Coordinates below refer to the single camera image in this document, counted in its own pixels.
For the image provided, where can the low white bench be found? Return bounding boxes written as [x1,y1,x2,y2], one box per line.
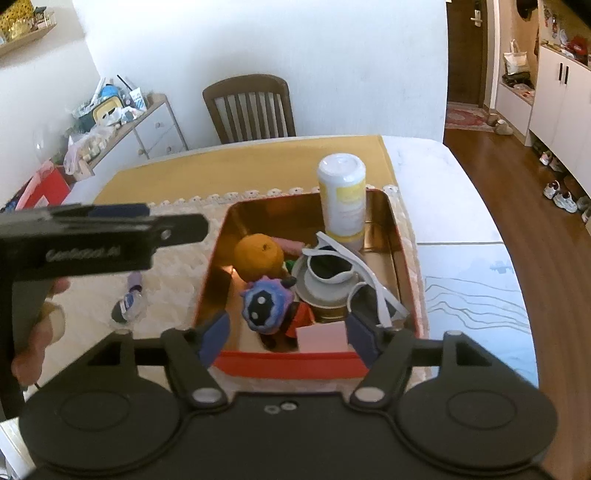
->
[495,80,536,137]

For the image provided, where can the long red box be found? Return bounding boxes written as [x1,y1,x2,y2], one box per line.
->
[9,166,72,210]

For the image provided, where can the clear plastic bag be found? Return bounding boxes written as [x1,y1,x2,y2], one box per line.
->
[62,124,118,176]

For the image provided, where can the yellow tablecloth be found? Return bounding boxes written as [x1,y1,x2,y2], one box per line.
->
[95,135,399,206]

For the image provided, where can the small clear glue bottle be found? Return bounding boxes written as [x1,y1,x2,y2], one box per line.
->
[111,293,148,326]

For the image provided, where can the brown door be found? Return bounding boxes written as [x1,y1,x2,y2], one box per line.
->
[445,0,490,104]

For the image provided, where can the orange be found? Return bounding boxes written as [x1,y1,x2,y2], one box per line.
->
[232,234,284,283]

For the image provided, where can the beige slippers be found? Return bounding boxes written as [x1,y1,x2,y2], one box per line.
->
[485,111,514,136]

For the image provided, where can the pale blue table mat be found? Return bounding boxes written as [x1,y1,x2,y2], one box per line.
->
[413,240,541,393]

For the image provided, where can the wooden wall shelf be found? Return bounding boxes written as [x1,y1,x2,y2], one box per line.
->
[0,0,58,58]

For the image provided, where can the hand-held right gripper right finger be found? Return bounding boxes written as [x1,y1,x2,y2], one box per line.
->
[347,310,491,409]

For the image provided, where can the white cabinet with wooden top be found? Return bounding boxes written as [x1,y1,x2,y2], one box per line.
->
[76,93,189,176]

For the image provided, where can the white sunglasses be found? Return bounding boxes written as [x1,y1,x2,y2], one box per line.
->
[302,232,409,328]

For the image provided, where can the blue purple plush toy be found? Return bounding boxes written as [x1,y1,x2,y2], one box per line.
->
[241,275,298,349]

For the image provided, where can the white tote bag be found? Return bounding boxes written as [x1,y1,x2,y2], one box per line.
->
[502,39,531,75]

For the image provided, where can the blue yellow toy box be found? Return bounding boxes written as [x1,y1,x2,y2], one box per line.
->
[76,85,125,130]

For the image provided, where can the person's left hand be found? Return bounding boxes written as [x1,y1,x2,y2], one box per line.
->
[11,279,72,386]

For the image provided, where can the patterned rug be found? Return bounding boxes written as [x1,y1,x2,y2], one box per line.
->
[444,102,490,131]

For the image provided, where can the tall white cabinet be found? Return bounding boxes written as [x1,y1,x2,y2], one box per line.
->
[526,44,591,185]

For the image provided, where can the red tin box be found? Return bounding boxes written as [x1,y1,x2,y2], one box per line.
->
[189,188,428,381]

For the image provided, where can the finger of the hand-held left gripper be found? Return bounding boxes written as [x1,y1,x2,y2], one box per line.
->
[46,202,152,221]
[55,213,209,250]

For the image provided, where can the pink notepad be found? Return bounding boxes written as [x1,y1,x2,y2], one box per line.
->
[295,322,349,354]

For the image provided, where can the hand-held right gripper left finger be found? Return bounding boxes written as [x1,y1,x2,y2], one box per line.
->
[88,310,232,409]

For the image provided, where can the wooden chair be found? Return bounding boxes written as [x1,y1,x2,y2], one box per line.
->
[202,74,297,145]

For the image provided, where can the white sneakers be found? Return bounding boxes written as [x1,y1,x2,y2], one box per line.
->
[542,180,579,214]

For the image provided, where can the white yellow bottle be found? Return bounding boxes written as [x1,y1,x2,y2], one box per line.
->
[317,154,368,247]

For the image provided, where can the round gold tin lid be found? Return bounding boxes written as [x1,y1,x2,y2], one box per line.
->
[292,251,365,321]

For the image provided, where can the pink tube with yellow cap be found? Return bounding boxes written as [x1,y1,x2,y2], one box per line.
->
[272,236,311,256]

